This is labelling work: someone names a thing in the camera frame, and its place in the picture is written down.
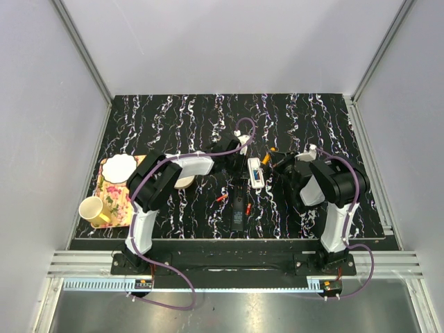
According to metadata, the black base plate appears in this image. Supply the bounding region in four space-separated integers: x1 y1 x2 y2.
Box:
111 239 357 277

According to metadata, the yellow mug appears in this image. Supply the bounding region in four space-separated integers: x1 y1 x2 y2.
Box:
78 196 111 228

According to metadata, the white remote control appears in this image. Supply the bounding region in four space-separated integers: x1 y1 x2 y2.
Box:
247 157 265 189

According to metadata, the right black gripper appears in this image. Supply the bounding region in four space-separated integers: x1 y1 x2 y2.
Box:
268 149 301 192

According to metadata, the white scalloped bowl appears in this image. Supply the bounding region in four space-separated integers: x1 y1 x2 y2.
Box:
102 154 137 184

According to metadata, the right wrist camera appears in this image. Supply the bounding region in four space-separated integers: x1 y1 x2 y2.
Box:
296 144 317 162

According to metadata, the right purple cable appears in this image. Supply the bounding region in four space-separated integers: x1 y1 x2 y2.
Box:
314 147 375 301

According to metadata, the slotted cable duct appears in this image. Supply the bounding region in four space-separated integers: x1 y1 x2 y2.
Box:
62 276 344 293

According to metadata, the floral placemat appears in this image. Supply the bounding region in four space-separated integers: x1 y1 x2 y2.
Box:
90 158 133 229

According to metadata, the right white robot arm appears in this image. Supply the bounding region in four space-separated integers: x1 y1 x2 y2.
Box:
271 151 370 275

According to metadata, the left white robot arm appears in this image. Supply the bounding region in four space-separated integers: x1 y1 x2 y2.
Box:
126 131 253 275

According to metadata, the beige ceramic bowl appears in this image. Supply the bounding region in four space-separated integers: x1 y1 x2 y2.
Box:
174 176 195 190

